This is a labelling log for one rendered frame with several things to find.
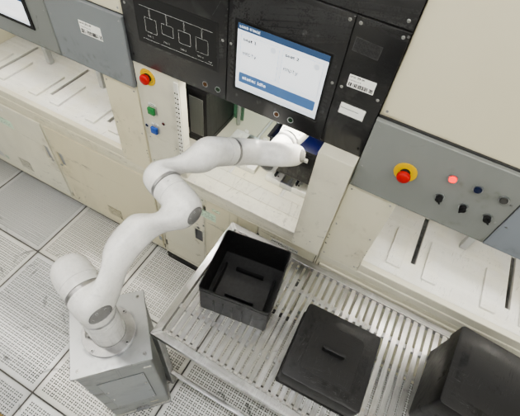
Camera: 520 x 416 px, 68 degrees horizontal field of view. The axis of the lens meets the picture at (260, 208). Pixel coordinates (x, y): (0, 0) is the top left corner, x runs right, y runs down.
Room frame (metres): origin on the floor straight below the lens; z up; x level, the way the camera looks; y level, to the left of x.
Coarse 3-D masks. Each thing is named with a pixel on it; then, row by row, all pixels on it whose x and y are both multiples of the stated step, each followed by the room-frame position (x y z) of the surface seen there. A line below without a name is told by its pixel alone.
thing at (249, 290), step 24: (240, 240) 0.85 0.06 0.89; (216, 264) 0.75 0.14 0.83; (240, 264) 0.80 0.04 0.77; (264, 264) 0.82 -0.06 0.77; (216, 288) 0.68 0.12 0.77; (240, 288) 0.69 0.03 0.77; (264, 288) 0.71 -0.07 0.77; (216, 312) 0.58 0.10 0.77; (240, 312) 0.56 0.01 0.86; (264, 312) 0.54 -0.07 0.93
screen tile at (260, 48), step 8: (248, 40) 1.04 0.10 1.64; (256, 40) 1.03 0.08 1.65; (240, 48) 1.05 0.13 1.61; (248, 48) 1.04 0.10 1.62; (256, 48) 1.03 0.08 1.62; (264, 48) 1.02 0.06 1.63; (240, 56) 1.05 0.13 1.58; (264, 56) 1.02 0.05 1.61; (272, 56) 1.01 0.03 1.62; (240, 64) 1.05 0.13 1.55; (248, 64) 1.04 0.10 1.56; (256, 64) 1.03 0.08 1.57; (264, 64) 1.02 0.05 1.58; (272, 64) 1.01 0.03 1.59; (256, 72) 1.03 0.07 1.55; (264, 72) 1.02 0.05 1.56; (272, 72) 1.01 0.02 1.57; (272, 80) 1.01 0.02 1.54
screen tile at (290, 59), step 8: (288, 56) 0.99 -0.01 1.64; (296, 56) 0.98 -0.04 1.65; (288, 64) 0.99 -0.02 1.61; (296, 64) 0.98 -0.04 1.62; (304, 64) 0.97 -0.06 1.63; (312, 64) 0.97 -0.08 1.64; (320, 64) 0.96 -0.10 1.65; (280, 72) 1.00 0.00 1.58; (304, 72) 0.97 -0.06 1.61; (312, 72) 0.96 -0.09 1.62; (320, 72) 0.96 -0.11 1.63; (280, 80) 1.00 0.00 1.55; (288, 80) 0.99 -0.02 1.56; (296, 80) 0.98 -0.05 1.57; (304, 80) 0.97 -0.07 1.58; (312, 80) 0.96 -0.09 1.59; (296, 88) 0.98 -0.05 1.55; (304, 88) 0.97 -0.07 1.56; (312, 88) 0.96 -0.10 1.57; (312, 96) 0.96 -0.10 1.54
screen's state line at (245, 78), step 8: (240, 72) 1.04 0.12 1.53; (240, 80) 1.04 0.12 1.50; (248, 80) 1.03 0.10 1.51; (256, 80) 1.02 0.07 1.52; (264, 88) 1.01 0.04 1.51; (272, 88) 1.00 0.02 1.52; (280, 88) 1.00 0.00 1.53; (280, 96) 0.99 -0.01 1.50; (288, 96) 0.98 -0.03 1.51; (296, 96) 0.97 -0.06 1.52; (296, 104) 0.97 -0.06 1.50; (304, 104) 0.96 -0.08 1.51; (312, 104) 0.96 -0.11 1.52
